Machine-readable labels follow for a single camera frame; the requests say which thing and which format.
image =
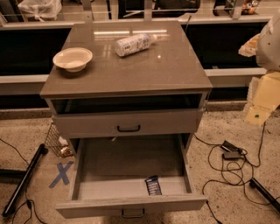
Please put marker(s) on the white paper bowl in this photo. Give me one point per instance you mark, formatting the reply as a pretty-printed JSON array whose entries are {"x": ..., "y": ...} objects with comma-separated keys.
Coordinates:
[{"x": 72, "y": 59}]

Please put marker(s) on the white plastic bag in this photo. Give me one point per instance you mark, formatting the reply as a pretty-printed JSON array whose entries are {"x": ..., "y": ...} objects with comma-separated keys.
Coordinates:
[{"x": 41, "y": 10}]

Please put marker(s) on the closed grey upper drawer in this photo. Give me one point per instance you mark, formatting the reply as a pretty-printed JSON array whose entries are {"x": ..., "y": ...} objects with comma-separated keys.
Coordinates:
[{"x": 128, "y": 123}]

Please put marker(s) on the black stand leg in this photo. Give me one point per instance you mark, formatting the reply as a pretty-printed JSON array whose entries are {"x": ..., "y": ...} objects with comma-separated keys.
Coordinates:
[
  {"x": 10, "y": 207},
  {"x": 261, "y": 189}
]

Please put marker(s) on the dark blueberry rxbar wrapper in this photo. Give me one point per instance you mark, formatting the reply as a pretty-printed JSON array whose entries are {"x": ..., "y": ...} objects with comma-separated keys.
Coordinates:
[{"x": 153, "y": 186}]

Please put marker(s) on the grey drawer cabinet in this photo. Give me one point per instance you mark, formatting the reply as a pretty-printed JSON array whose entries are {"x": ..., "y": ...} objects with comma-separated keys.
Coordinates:
[{"x": 166, "y": 76}]

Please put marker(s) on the clear plastic water bottle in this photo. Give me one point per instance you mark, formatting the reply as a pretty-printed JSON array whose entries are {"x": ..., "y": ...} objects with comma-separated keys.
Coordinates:
[{"x": 134, "y": 44}]

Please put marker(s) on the black stand leg right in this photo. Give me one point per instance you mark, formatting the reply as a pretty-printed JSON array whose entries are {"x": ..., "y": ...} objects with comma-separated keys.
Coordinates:
[{"x": 261, "y": 189}]

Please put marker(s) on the open grey drawer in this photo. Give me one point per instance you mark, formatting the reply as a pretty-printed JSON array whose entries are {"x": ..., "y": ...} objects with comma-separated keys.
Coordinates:
[{"x": 109, "y": 177}]

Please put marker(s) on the black stand leg left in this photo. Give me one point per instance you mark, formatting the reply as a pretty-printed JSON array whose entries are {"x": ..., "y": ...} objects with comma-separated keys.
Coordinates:
[{"x": 10, "y": 207}]

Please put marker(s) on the black power adapter brick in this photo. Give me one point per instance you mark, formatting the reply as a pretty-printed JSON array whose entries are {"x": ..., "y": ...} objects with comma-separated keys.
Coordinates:
[{"x": 228, "y": 147}]

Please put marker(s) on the blue tape cross mark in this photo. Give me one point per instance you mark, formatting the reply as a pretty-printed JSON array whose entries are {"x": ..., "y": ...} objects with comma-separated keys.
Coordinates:
[{"x": 62, "y": 176}]

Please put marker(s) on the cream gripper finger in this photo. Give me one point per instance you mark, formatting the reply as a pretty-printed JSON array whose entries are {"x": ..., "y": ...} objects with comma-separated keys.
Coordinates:
[{"x": 250, "y": 47}]

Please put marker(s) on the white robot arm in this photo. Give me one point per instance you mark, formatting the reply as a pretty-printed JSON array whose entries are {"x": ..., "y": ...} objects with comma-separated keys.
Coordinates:
[{"x": 265, "y": 46}]

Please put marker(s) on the wire mesh waste basket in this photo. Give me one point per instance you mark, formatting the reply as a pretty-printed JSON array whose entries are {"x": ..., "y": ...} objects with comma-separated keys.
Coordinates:
[{"x": 56, "y": 143}]

